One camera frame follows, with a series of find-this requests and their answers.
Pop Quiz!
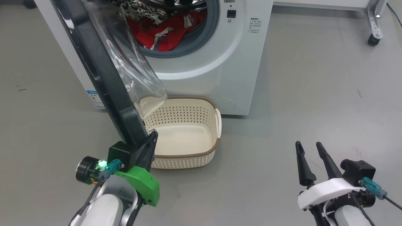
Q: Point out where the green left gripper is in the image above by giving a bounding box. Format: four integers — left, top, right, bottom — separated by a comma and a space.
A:
115, 130, 160, 207

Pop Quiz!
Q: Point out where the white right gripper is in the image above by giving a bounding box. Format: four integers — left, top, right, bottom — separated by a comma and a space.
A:
295, 141, 362, 210

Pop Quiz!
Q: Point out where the black round glass washer door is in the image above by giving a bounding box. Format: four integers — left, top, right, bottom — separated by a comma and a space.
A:
52, 0, 167, 148

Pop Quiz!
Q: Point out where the red Bulls 23 jersey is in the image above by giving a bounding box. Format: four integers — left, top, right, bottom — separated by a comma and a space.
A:
127, 11, 208, 52

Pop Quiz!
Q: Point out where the cream perforated laundry basket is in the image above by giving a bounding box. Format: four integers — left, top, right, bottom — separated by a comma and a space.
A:
143, 96, 222, 169

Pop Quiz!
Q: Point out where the white front-load washing machine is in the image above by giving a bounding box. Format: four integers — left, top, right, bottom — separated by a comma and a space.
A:
35, 0, 274, 116

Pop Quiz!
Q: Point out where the blue energy label sticker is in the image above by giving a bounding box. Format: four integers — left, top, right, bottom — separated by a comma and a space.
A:
86, 90, 106, 109

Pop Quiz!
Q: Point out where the white table with caster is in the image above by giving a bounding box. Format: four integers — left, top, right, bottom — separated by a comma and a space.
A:
273, 0, 387, 46

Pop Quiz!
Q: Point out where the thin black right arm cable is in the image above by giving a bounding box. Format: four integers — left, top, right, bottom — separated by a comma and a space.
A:
350, 191, 374, 226

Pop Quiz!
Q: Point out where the right camera cable teal plug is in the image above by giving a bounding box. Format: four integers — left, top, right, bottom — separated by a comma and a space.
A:
361, 177, 402, 211

